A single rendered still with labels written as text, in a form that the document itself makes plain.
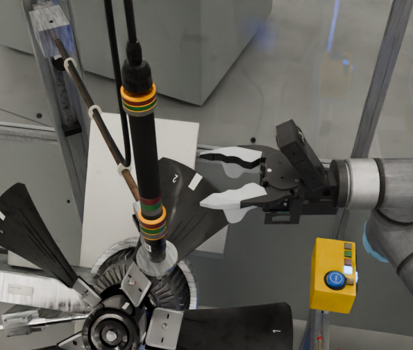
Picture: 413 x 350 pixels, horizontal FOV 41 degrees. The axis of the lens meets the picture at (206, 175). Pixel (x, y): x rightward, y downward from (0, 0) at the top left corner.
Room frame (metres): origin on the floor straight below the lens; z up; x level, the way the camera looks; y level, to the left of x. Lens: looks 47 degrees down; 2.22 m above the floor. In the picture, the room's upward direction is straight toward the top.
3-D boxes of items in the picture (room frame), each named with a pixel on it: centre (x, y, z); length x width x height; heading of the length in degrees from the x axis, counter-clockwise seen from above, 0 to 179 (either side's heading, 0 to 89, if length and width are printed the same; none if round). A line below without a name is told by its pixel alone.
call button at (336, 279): (0.73, -0.31, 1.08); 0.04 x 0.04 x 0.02
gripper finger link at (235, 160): (0.59, -0.04, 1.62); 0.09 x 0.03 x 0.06; 69
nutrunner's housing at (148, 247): (0.54, 0.08, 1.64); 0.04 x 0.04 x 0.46
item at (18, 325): (0.61, 0.42, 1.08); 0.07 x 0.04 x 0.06; 91
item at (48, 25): (1.11, 0.35, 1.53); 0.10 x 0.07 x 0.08; 26
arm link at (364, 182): (0.55, -0.22, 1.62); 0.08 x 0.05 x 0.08; 1
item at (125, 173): (0.82, 0.22, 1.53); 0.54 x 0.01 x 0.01; 26
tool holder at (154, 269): (0.55, 0.09, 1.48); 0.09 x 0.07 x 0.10; 26
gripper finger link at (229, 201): (0.50, -0.04, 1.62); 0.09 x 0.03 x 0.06; 112
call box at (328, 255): (0.77, -0.32, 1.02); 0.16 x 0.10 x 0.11; 171
